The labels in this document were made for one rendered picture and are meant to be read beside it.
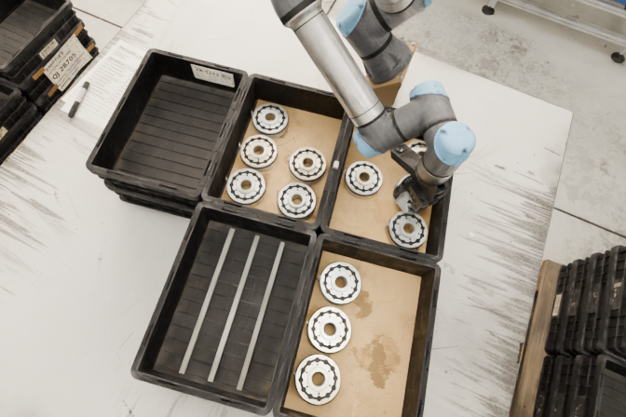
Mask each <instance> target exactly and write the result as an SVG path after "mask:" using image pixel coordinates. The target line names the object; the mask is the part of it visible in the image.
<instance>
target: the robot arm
mask: <svg viewBox="0 0 626 417"><path fill-rule="evenodd" d="M270 1H271V4H272V7H273V8H274V11H275V13H276V14H277V16H278V18H279V20H280V22H281V23H282V25H283V26H284V27H286V28H290V29H292V30H293V32H294V34H295V35H296V37H297V38H298V40H299V41H300V43H301V44H302V46H303V47H304V49H305V50H306V52H307V54H308V55H309V57H310V58H311V59H312V60H313V62H314V63H315V65H316V67H317V68H318V70H319V71H320V73H321V75H322V76H323V78H324V79H325V81H326V82H327V84H328V85H329V87H330V88H331V90H332V91H333V93H334V95H335V96H336V98H337V99H338V100H339V101H340V103H341V105H342V106H343V108H344V109H345V111H346V112H347V114H348V116H349V117H350V119H351V120H352V122H353V123H354V125H355V126H356V128H357V130H356V131H355V132H354V135H353V139H354V142H355V144H356V145H357V149H358V150H359V152H360V153H361V154H362V155H363V156H364V157H367V158H372V157H374V156H377V155H381V154H384V153H386V152H387V151H388V150H390V154H391V158H392V159H393V160H394V161H395V162H397V163H398V164H399V165H400V166H401V167H402V168H404V169H405V170H406V171H407V172H408V173H409V174H411V175H410V176H408V177H406V178H405V179H404V180H403V181H402V182H401V183H400V185H399V186H397V187H396V188H395V189H394V191H393V202H394V204H395V205H396V204H398V205H399V206H400V208H401V209H402V211H403V212H404V213H408V211H409V210H408V206H407V202H408V201H409V199H410V197H411V198H412V200H413V204H412V205H411V206H412V207H413V209H414V211H415V213H417V212H418V211H419V210H420V209H421V207H423V206H426V205H430V206H431V205H433V204H435V203H436V202H437V201H438V202H439V203H440V202H441V201H442V200H443V199H444V198H445V197H446V196H447V193H446V192H445V191H447V190H449V189H450V188H451V187H450V186H449V184H448V182H447V180H448V179H449V178H450V177H451V176H452V174H453V173H454V172H455V171H456V170H457V169H458V168H459V167H460V166H461V164H463V163H464V162H465V161H466V160H467V159H468V158H469V156H470V153H471V152H472V151H473V149H474V148H475V145H476V137H475V134H474V132H473V130H472V129H470V128H469V127H468V125H466V124H464V123H461V122H457V119H456V115H455V112H454V110H453V107H452V105H451V102H450V98H449V97H448V96H447V94H446V91H445V89H444V87H443V85H442V83H440V82H439V81H436V80H428V81H424V82H421V83H419V84H417V85H416V86H415V88H413V89H411V91H410V93H409V98H410V99H409V101H410V102H408V103H406V104H404V105H403V106H402V107H400V108H398V109H396V110H394V111H392V112H390V113H387V111H386V110H385V108H384V107H383V105H382V103H381V102H380V100H379V99H378V98H377V96H376V95H375V93H374V91H373V89H372V88H371V86H370V84H369V83H368V81H367V79H366V78H365V76H364V75H363V73H362V71H361V69H360V67H359V66H358V64H357V63H356V62H355V60H354V59H353V57H352V56H351V54H350V52H349V51H348V49H347V47H346V45H345V44H344V42H343V40H342V39H341V37H340V36H339V34H338V32H337V31H336V30H335V28H334V27H333V25H332V23H331V21H330V20H329V18H328V17H327V15H326V13H325V12H324V10H323V8H322V7H321V4H322V0H270ZM432 1H433V0H349V1H348V2H347V3H346V4H345V5H344V7H343V8H342V9H341V11H340V13H339V14H338V17H337V19H336V27H337V29H338V30H339V32H340V33H341V34H342V36H343V37H344V38H345V39H346V40H347V42H348V43H349V44H350V45H351V47H352V48H353V49H354V51H355V52H356V53H357V54H358V56H359V57H360V58H361V60H362V63H363V66H364V69H365V72H366V74H367V76H368V78H369V79H370V80H371V82H372V83H374V84H382V83H386V82H387V81H389V80H391V79H393V78H394V77H396V76H397V75H398V74H400V73H401V72H402V71H403V70H404V69H405V68H406V66H407V65H408V64H409V62H410V60H411V58H412V50H411V49H410V48H409V47H408V45H407V44H405V43H404V42H402V40H400V39H399V38H398V37H396V36H395V35H393V34H392V32H391V31H392V30H394V29H395V28H397V27H398V26H400V25H401V24H403V23H404V22H406V21H407V20H409V19H411V18H412V17H413V16H415V15H416V14H418V13H419V12H422V11H424V10H425V9H426V8H427V7H429V6H430V5H431V4H432ZM420 135H422V136H423V138H424V140H425V143H426V145H427V150H426V151H425V153H423V155H422V156H421V155H419V154H418V153H417V152H415V151H414V150H413V149H411V148H410V147H409V146H408V145H406V144H405V142H407V141H409V140H411V139H414V138H416V137H418V136H420ZM408 193H409V194H408ZM441 194H442V195H441ZM409 195H410V196H409ZM440 198H441V199H440ZM416 205H418V208H416V207H415V206H416Z"/></svg>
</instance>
